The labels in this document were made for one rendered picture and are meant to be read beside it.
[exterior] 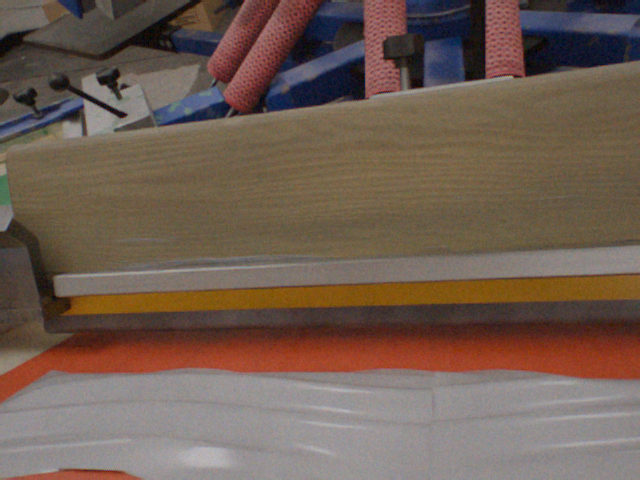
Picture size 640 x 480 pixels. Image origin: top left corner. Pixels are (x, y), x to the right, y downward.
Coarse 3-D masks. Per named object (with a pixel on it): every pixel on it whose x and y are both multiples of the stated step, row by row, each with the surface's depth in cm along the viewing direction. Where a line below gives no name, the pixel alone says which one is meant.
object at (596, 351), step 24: (456, 336) 24; (480, 336) 23; (504, 336) 23; (528, 336) 23; (552, 336) 23; (576, 336) 22; (600, 336) 22; (624, 336) 22; (456, 360) 21; (480, 360) 21; (504, 360) 21; (528, 360) 21; (552, 360) 21; (576, 360) 20; (600, 360) 20; (624, 360) 20
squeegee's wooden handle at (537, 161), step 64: (192, 128) 24; (256, 128) 23; (320, 128) 22; (384, 128) 22; (448, 128) 21; (512, 128) 20; (576, 128) 20; (64, 192) 26; (128, 192) 25; (192, 192) 24; (256, 192) 23; (320, 192) 23; (384, 192) 22; (448, 192) 21; (512, 192) 21; (576, 192) 20; (64, 256) 26; (128, 256) 25; (192, 256) 24; (256, 256) 24; (320, 256) 23
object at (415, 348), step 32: (64, 352) 28; (96, 352) 27; (128, 352) 27; (160, 352) 26; (192, 352) 26; (224, 352) 25; (256, 352) 25; (288, 352) 24; (320, 352) 24; (352, 352) 23; (384, 352) 23; (416, 352) 23; (0, 384) 25
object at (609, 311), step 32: (64, 320) 28; (96, 320) 27; (128, 320) 27; (160, 320) 27; (192, 320) 26; (224, 320) 26; (256, 320) 25; (288, 320) 25; (320, 320) 24; (352, 320) 24; (384, 320) 24; (416, 320) 23; (448, 320) 23; (480, 320) 23; (512, 320) 22; (544, 320) 22; (576, 320) 22; (608, 320) 21
